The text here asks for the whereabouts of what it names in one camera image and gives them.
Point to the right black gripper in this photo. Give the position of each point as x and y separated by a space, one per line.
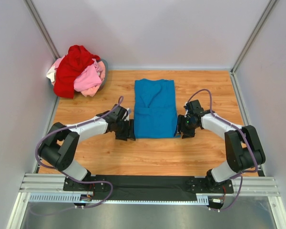
181 129

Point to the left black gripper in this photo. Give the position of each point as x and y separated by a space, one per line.
129 133

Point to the blue t shirt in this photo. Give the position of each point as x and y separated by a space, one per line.
155 113

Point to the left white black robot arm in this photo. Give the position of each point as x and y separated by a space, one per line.
57 149

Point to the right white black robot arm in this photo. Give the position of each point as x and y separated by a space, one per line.
243 149

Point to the grey laundry basket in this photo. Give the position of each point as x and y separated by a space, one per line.
104 72

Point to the pink t shirt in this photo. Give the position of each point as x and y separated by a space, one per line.
89 81

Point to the red t shirt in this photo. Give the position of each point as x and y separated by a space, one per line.
71 66

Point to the white t shirt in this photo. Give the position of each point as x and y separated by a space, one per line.
51 74

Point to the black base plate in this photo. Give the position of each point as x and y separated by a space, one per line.
151 187

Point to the grey slotted cable duct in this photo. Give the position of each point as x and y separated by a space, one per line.
83 199

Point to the aluminium frame rail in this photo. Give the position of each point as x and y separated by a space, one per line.
53 183

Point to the left aluminium corner post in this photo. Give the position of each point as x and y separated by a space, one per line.
38 20

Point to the aluminium corner post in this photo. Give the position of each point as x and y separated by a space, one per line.
260 23
38 20

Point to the right aluminium corner post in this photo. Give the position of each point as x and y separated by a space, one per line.
260 23

